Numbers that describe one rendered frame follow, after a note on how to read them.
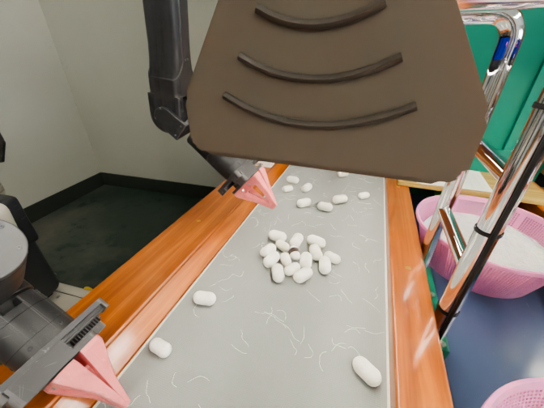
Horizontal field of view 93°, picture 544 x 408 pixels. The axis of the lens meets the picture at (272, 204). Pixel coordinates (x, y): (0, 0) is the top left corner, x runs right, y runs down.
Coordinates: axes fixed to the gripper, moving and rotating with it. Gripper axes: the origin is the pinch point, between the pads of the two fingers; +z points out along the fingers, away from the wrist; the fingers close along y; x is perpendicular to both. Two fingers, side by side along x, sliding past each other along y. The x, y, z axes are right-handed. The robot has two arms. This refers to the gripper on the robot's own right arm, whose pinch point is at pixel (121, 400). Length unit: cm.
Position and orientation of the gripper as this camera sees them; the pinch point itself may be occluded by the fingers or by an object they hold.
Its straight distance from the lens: 37.5
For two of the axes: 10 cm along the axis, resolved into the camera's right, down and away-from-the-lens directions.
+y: 3.3, -4.8, 8.1
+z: 7.2, 6.8, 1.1
